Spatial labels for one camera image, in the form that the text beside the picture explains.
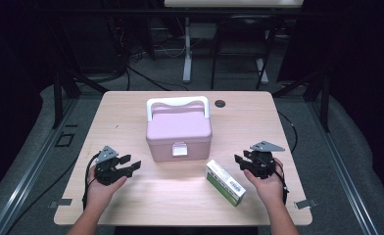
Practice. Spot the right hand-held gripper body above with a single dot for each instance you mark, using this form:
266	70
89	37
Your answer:
261	163

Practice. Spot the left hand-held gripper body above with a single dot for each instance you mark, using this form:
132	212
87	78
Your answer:
106	169

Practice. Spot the white and green medicine box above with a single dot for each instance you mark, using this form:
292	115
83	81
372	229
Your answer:
224	182

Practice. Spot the pink storage box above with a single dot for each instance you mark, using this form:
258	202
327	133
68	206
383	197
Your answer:
178	130

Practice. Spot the person's left hand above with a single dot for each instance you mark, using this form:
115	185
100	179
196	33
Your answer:
100	194

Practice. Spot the person's right hand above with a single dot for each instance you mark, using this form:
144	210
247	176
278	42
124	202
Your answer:
270	189

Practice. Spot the grey tape strip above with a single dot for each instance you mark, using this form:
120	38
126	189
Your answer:
61	202
306	204

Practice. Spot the black metal stand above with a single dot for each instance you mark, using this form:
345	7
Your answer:
325	98
58	98

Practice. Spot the white desk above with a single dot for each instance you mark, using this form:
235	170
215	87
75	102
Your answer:
187	58

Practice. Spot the black chair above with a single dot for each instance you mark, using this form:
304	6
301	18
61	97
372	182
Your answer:
242	23

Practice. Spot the aluminium floor rail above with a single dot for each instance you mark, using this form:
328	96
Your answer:
343	176
23	182

